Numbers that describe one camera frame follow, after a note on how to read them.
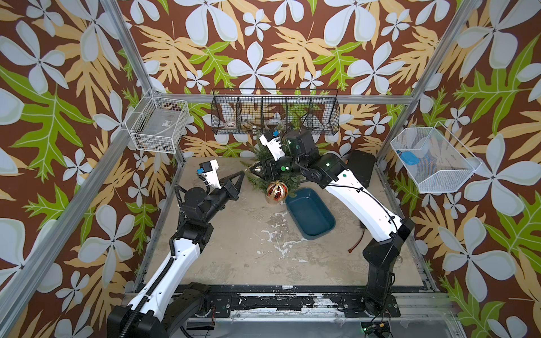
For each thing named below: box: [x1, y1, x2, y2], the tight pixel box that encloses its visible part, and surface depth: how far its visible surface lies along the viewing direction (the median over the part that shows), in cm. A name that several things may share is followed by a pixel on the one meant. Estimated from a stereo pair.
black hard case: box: [347, 149, 377, 189], surface depth 117 cm
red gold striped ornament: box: [266, 180, 289, 205], surface depth 73 cm
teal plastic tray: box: [285, 188, 337, 241], surface depth 101 cm
